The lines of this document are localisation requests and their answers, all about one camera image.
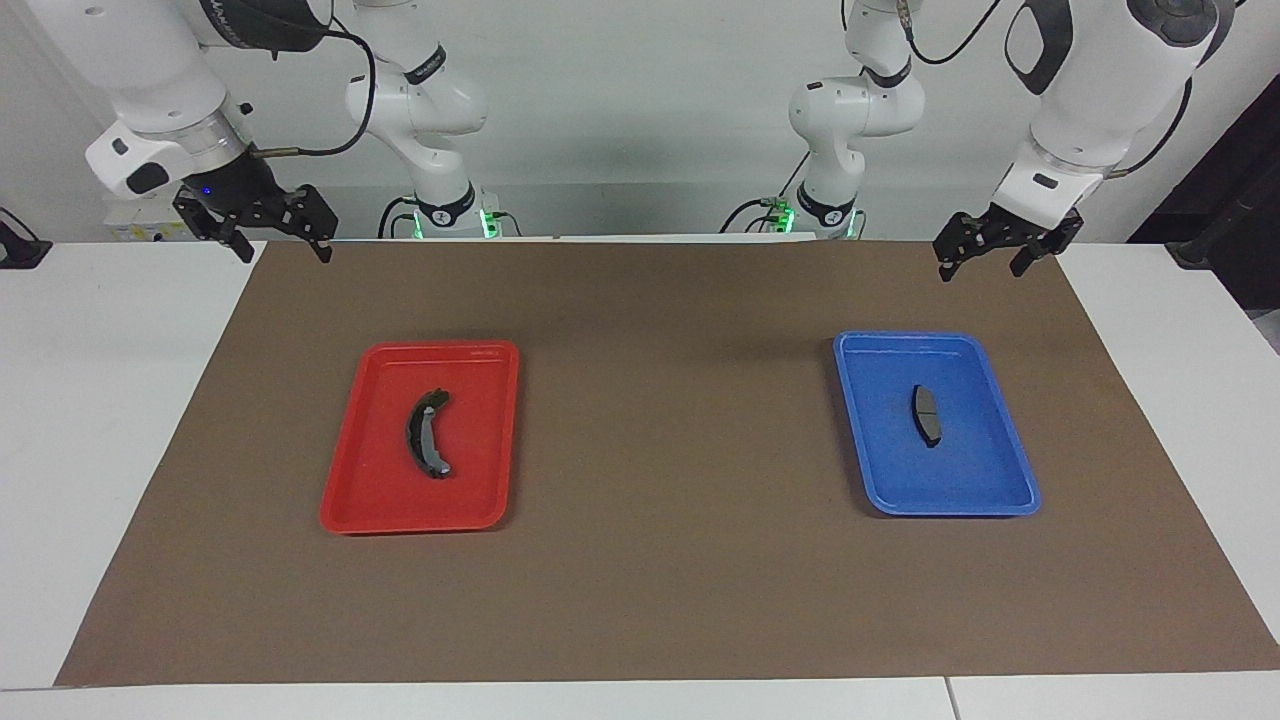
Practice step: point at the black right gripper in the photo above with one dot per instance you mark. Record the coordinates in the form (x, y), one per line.
(245, 195)

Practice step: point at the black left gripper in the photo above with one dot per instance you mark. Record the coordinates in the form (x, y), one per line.
(1000, 235)

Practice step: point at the small grey brake pad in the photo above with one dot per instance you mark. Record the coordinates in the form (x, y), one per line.
(927, 415)

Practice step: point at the curved dark brake pad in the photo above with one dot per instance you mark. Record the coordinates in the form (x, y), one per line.
(425, 440)

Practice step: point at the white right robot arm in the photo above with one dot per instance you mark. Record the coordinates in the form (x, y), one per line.
(150, 90)

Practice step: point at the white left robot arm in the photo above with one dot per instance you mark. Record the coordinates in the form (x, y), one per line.
(1090, 100)

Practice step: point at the blue plastic tray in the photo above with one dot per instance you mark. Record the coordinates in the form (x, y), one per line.
(950, 480)

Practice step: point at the black equipment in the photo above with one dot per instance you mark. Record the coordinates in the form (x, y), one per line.
(1230, 200)

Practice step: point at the black table clamp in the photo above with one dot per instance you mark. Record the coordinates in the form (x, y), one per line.
(20, 248)

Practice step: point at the red plastic tray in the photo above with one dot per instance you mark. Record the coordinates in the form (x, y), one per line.
(400, 500)

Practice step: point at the brown paper table mat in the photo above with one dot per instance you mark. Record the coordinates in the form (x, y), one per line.
(650, 580)

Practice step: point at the white wall socket box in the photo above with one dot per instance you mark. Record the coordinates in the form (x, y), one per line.
(135, 225)

